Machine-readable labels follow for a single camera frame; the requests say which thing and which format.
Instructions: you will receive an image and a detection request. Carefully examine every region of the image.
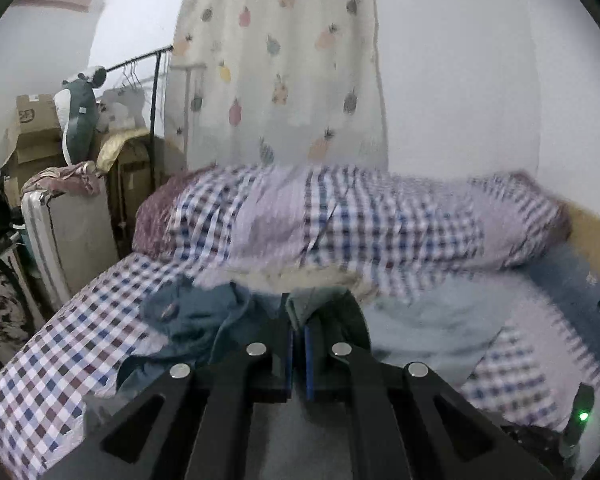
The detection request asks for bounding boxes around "white bundle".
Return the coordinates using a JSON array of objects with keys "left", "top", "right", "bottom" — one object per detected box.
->
[{"left": 97, "top": 87, "right": 148, "bottom": 136}]

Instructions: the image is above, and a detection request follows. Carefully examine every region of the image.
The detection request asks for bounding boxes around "green and white plush toy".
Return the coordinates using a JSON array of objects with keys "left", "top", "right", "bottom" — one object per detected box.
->
[{"left": 52, "top": 65, "right": 108, "bottom": 166}]

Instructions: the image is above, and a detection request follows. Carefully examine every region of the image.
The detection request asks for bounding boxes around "yellow cloth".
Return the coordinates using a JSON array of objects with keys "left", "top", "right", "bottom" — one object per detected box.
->
[{"left": 96, "top": 130, "right": 153, "bottom": 171}]

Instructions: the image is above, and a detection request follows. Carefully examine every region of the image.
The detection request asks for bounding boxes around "pineapple print curtain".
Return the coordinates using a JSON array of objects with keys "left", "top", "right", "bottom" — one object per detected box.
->
[{"left": 165, "top": 0, "right": 388, "bottom": 168}]

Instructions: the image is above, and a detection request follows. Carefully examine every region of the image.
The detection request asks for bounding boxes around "beige cloth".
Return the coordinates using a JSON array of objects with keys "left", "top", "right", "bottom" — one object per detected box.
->
[{"left": 230, "top": 265, "right": 381, "bottom": 301}]

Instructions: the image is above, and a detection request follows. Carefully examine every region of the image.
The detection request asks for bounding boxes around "dark teal garment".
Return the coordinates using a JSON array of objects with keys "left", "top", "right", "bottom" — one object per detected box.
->
[{"left": 115, "top": 275, "right": 281, "bottom": 401}]

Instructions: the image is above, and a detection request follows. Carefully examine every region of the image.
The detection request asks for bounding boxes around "pink cloth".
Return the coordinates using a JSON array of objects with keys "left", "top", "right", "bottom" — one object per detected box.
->
[{"left": 22, "top": 160, "right": 106, "bottom": 198}]

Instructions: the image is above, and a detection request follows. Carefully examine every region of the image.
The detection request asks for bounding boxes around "blue penguin pillow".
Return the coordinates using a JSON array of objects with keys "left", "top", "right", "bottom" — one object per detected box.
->
[{"left": 525, "top": 245, "right": 600, "bottom": 321}]

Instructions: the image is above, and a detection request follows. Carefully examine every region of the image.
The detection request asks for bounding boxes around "tall brown box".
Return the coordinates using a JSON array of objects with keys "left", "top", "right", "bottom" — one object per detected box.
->
[{"left": 105, "top": 135, "right": 188, "bottom": 256}]

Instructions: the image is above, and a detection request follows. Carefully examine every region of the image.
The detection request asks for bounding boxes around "black clothes rack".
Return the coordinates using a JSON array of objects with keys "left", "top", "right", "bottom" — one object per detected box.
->
[{"left": 102, "top": 45, "right": 176, "bottom": 191}]

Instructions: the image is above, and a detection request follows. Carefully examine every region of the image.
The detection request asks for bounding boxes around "checkered bed sheet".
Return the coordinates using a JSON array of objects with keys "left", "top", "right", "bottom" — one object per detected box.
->
[{"left": 0, "top": 250, "right": 600, "bottom": 480}]

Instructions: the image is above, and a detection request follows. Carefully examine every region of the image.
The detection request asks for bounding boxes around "green t-shirt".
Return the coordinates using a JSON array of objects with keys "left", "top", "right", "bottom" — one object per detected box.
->
[{"left": 285, "top": 285, "right": 373, "bottom": 361}]

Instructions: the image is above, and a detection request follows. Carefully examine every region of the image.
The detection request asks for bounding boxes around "light grey garment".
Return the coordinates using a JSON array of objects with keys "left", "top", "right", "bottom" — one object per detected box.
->
[{"left": 365, "top": 270, "right": 531, "bottom": 391}]

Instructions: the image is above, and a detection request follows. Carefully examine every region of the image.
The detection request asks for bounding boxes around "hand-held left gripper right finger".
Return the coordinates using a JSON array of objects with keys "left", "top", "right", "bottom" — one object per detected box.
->
[{"left": 302, "top": 307, "right": 556, "bottom": 480}]

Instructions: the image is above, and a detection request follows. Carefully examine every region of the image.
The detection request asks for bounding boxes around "checkered quilt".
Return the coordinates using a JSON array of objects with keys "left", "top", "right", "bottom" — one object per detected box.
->
[{"left": 132, "top": 162, "right": 573, "bottom": 301}]

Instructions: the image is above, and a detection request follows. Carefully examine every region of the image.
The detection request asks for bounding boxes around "cardboard box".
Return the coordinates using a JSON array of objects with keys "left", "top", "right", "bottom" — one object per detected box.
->
[
  {"left": 0, "top": 125, "right": 66, "bottom": 206},
  {"left": 15, "top": 92, "right": 61, "bottom": 133}
]

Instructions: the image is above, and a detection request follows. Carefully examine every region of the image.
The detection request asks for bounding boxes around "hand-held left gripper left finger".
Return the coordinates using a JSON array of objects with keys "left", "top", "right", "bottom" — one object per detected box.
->
[{"left": 40, "top": 292, "right": 296, "bottom": 480}]

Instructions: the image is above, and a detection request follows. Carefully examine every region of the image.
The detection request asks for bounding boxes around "white suitcase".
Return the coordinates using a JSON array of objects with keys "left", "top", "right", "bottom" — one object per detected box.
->
[{"left": 20, "top": 187, "right": 121, "bottom": 311}]

